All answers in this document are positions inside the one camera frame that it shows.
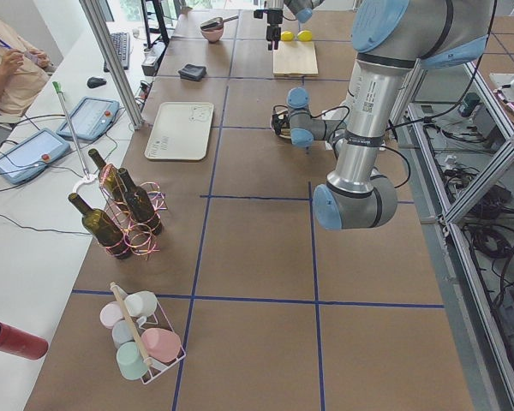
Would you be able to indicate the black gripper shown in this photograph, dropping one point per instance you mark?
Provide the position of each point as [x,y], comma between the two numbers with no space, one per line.
[283,127]
[274,19]

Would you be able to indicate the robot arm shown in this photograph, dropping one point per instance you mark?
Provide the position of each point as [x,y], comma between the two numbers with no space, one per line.
[302,10]
[390,38]

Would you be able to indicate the cream bear tray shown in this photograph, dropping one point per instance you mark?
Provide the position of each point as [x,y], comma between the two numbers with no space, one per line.
[180,131]

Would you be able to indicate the yellow lemon left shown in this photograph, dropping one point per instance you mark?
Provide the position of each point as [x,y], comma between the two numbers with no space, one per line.
[287,36]

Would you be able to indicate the yellow lemon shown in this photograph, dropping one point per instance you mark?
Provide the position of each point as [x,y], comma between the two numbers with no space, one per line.
[287,36]
[305,36]

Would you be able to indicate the wooden cutting board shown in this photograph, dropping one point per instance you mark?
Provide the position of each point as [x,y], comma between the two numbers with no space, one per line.
[295,59]

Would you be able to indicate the yellow lemon right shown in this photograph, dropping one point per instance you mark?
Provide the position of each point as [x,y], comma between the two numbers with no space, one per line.
[305,36]

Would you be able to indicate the metal scoop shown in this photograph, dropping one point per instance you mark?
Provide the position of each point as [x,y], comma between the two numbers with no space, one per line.
[216,23]

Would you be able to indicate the pink bowl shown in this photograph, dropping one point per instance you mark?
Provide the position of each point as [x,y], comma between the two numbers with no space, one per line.
[213,36]

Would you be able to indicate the grey folded cloth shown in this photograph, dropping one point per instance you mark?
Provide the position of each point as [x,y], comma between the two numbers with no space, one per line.
[192,72]

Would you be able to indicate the black keyboard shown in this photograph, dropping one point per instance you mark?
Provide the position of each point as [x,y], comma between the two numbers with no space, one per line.
[121,44]

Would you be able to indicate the olive wine bottle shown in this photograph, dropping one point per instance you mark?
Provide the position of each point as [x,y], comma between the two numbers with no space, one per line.
[139,203]

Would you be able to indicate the black computer mouse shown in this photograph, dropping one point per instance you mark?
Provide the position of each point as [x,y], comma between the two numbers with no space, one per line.
[94,82]

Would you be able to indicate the blue teach pendant far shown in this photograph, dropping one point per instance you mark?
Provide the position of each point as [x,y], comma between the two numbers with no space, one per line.
[91,117]

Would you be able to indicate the blue teach pendant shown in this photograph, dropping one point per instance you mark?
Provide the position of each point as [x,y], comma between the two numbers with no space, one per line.
[26,160]
[91,117]

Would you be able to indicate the dark green wine bottle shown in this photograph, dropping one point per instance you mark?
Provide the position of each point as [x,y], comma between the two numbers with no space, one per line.
[102,227]

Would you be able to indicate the metal rod green tip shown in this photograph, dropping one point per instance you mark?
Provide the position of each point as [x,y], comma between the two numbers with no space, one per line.
[88,178]

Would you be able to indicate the white cup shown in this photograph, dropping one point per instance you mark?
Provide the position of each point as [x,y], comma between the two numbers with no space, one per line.
[141,304]

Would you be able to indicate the blue teach pendant near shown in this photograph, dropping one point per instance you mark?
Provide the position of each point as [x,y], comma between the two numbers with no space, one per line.
[26,160]

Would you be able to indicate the light pink cup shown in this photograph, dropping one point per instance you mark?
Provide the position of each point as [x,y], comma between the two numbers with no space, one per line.
[110,315]

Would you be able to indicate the person in beige shirt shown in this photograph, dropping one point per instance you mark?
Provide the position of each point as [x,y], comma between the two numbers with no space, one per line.
[24,71]

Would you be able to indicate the grey cup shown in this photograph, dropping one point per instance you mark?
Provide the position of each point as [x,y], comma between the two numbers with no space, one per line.
[121,334]

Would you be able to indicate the mint green cup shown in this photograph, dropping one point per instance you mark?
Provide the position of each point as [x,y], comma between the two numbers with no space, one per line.
[130,361]

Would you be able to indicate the red cylinder bottle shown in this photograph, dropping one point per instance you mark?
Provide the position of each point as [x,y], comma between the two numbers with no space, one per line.
[21,343]

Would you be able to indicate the copper wire bottle rack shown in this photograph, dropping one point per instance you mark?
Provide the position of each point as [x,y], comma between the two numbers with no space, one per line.
[138,236]

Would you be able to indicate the aluminium frame post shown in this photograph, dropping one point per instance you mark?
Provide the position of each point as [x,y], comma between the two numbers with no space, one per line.
[96,20]

